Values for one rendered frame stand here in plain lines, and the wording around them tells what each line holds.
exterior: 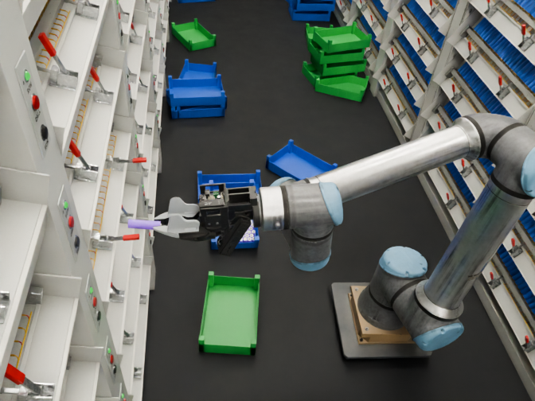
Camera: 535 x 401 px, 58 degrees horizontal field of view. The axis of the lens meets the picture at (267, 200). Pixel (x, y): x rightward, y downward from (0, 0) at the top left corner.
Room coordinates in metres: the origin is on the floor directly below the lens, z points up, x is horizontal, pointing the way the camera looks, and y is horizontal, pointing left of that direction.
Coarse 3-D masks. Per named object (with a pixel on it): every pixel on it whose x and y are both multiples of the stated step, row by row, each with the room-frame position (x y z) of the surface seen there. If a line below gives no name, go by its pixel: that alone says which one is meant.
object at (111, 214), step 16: (112, 128) 1.08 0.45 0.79; (128, 128) 1.10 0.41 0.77; (112, 144) 1.03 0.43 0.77; (128, 144) 1.05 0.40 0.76; (112, 176) 0.91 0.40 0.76; (112, 192) 0.85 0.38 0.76; (112, 208) 0.80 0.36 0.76; (96, 224) 0.73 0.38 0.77; (112, 224) 0.75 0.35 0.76; (96, 256) 0.65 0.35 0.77; (112, 256) 0.66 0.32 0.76; (96, 272) 0.61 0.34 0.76
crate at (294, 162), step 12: (288, 144) 2.06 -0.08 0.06; (276, 156) 1.98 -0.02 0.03; (288, 156) 2.02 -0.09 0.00; (300, 156) 2.03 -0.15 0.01; (312, 156) 1.99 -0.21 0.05; (276, 168) 1.87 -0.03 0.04; (288, 168) 1.93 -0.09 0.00; (300, 168) 1.94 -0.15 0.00; (312, 168) 1.95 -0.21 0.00; (324, 168) 1.94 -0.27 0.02
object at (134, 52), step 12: (144, 12) 1.79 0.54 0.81; (132, 24) 1.63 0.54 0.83; (144, 24) 1.79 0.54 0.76; (132, 36) 1.62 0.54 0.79; (144, 36) 1.70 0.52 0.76; (132, 48) 1.58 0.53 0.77; (132, 60) 1.49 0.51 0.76; (132, 72) 1.42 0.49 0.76; (132, 84) 1.35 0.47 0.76; (132, 96) 1.28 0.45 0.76
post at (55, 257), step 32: (0, 0) 0.46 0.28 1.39; (0, 32) 0.44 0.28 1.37; (0, 64) 0.42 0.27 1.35; (32, 64) 0.50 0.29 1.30; (0, 96) 0.42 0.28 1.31; (0, 128) 0.41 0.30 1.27; (32, 128) 0.44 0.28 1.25; (0, 160) 0.41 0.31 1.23; (32, 160) 0.42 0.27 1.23; (64, 256) 0.42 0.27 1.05; (96, 288) 0.50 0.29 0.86
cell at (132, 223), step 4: (128, 220) 0.65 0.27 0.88; (132, 220) 0.65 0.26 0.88; (136, 220) 0.66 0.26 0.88; (140, 220) 0.66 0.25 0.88; (144, 220) 0.66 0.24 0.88; (148, 220) 0.66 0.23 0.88; (152, 220) 0.67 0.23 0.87; (128, 224) 0.64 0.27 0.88; (132, 224) 0.65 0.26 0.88; (136, 224) 0.65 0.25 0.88; (140, 224) 0.65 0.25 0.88; (144, 224) 0.65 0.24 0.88; (148, 224) 0.65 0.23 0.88; (152, 224) 0.66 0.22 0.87; (156, 224) 0.66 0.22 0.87; (160, 224) 0.66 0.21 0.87; (140, 228) 0.65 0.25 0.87; (144, 228) 0.65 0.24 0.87; (148, 228) 0.65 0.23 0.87; (152, 228) 0.65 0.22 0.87
